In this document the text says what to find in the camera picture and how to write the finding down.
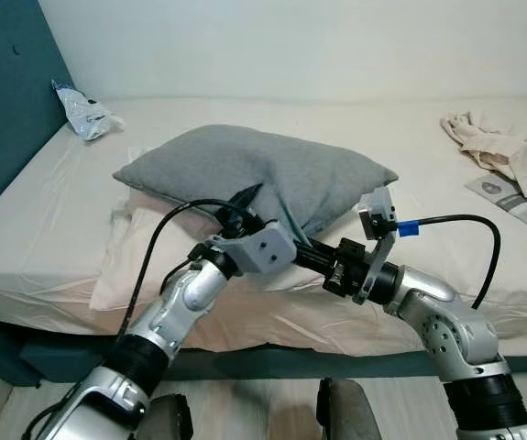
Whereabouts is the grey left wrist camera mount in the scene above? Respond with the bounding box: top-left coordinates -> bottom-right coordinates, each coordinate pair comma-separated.
210,220 -> 299,274

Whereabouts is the teal bed frame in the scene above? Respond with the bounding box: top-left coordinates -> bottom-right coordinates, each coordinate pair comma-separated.
0,302 -> 527,388

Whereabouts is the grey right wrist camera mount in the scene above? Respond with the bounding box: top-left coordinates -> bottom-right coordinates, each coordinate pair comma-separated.
355,188 -> 401,305

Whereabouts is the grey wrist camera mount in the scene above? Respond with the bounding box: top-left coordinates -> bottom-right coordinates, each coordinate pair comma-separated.
210,220 -> 299,274
355,188 -> 401,305

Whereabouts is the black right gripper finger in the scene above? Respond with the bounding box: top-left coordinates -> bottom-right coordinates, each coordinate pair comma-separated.
292,243 -> 338,273

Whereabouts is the bed mattress with white sheet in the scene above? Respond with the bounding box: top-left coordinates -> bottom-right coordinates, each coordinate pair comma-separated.
0,96 -> 527,358

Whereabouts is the crumpled beige cloth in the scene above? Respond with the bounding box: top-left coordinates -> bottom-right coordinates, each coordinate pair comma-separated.
441,112 -> 527,198

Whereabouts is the teal padded headboard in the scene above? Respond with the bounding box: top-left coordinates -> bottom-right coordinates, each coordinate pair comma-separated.
0,0 -> 73,232

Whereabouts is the grey printed booklet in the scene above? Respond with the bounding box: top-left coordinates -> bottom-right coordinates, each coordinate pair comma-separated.
465,172 -> 527,230

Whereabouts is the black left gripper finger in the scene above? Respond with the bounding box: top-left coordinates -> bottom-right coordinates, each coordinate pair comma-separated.
229,183 -> 264,217

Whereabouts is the robot left leg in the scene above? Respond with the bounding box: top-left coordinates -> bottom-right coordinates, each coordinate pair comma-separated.
139,394 -> 193,440

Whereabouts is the robot right leg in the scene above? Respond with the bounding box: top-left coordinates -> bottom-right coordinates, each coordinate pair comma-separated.
316,378 -> 383,440

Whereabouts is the robot leg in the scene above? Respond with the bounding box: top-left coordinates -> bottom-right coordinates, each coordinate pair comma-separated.
316,378 -> 383,440
139,394 -> 193,440

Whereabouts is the crumpled clear plastic bag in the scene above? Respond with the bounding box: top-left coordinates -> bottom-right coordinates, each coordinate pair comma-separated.
50,79 -> 125,141

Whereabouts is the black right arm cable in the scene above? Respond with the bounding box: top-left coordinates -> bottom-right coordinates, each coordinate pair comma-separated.
396,214 -> 502,311

